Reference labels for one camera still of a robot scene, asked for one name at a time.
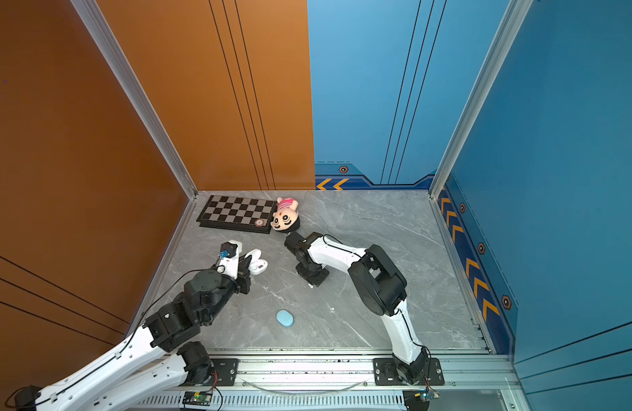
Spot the white earbud case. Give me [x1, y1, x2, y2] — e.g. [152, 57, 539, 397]
[245, 248, 268, 276]

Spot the blue earbud case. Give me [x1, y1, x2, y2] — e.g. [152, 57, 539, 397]
[276, 309, 295, 327]

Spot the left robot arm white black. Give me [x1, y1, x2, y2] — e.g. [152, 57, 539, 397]
[5, 260, 267, 410]

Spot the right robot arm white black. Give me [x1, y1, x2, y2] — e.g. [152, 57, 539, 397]
[284, 232, 432, 385]

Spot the plush doll pink shirt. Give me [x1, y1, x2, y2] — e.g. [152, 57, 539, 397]
[271, 197, 301, 233]

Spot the black white chessboard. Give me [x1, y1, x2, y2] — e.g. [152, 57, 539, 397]
[196, 195, 277, 234]

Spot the green circuit board left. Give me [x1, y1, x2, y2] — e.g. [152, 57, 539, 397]
[182, 390, 213, 408]

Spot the white vent grille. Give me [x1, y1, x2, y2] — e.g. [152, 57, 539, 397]
[131, 390, 406, 410]

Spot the circuit board right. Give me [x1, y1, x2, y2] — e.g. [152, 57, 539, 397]
[415, 390, 440, 402]

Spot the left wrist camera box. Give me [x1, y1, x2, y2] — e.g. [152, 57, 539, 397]
[216, 241, 242, 280]

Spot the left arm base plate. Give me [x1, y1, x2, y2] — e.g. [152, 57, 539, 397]
[186, 358, 240, 388]

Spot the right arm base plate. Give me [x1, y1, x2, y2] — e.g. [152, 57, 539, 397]
[373, 357, 446, 386]

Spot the aluminium front rail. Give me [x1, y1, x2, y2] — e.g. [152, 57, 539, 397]
[210, 349, 521, 391]

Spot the left corner aluminium post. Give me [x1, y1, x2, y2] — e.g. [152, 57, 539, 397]
[71, 0, 198, 200]

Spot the corner aluminium post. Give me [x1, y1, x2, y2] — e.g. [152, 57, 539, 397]
[71, 0, 198, 200]
[429, 0, 533, 200]

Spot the right corner aluminium post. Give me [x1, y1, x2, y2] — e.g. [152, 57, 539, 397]
[429, 0, 533, 200]

